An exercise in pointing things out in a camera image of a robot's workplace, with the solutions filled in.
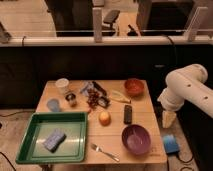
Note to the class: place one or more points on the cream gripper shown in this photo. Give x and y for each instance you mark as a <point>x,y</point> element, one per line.
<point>168,118</point>

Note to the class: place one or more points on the yellow red apple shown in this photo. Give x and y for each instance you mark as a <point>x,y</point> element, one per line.
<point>104,118</point>

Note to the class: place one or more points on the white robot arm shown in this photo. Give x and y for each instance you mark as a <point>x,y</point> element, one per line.
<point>185,84</point>

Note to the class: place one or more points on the small metal cup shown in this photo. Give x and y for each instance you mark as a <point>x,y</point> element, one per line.
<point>71,99</point>

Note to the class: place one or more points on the white paper cup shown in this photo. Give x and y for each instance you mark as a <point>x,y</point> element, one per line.
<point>62,85</point>

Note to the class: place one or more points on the purple bowl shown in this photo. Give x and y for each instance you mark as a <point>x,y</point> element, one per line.
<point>136,139</point>

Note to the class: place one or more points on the black remote control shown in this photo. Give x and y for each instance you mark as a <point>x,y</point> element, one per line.
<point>127,114</point>

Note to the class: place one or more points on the red bowl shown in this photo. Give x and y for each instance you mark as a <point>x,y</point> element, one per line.
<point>134,87</point>

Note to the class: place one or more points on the yellow banana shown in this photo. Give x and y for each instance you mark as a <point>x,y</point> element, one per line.
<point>119,97</point>

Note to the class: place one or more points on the bunch of dark grapes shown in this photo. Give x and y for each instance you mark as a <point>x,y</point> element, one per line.
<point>92,100</point>

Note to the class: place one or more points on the silver fork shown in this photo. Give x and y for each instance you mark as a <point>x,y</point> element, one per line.
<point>98,149</point>

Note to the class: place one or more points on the snack bag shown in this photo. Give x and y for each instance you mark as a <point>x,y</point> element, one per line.
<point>84,90</point>

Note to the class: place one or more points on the blue sponge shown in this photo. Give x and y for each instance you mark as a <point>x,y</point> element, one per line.
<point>52,142</point>

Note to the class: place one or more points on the black office chair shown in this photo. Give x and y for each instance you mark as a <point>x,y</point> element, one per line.
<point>108,21</point>

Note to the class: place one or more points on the green plastic tray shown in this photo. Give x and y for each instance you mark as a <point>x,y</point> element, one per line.
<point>41,125</point>

